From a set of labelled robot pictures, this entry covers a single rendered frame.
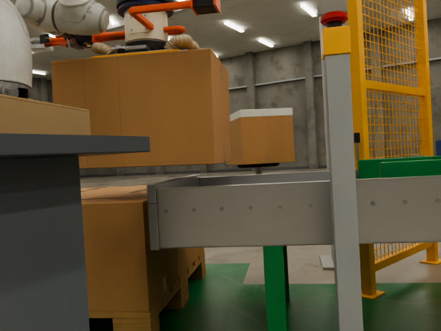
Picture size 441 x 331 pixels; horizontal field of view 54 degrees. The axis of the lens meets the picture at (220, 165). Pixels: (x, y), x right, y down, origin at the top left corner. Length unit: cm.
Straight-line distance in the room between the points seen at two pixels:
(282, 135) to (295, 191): 193
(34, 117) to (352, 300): 89
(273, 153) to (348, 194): 209
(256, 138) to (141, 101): 172
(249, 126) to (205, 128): 168
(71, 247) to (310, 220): 68
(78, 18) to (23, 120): 60
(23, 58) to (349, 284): 97
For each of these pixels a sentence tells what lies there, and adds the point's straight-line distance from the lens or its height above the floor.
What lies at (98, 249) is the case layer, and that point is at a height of 37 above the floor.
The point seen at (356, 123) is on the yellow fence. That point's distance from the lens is 210.
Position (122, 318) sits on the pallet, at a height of 12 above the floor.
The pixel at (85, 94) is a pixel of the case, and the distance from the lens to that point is 166.
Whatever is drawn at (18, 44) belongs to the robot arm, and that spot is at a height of 97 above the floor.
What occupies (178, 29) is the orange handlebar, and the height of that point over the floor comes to 119.
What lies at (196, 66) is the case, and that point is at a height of 100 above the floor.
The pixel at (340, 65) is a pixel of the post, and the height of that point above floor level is 90.
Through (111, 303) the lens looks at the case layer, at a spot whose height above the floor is 18.
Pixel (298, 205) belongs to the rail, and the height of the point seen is 53.
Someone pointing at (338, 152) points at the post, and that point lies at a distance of 115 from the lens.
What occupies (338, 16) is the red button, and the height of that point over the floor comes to 102.
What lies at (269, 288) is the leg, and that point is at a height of 27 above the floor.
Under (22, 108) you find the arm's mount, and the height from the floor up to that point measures 81.
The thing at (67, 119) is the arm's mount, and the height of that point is 79.
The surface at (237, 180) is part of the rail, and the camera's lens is 199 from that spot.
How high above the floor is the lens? 69
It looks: 1 degrees down
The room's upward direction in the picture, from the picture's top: 3 degrees counter-clockwise
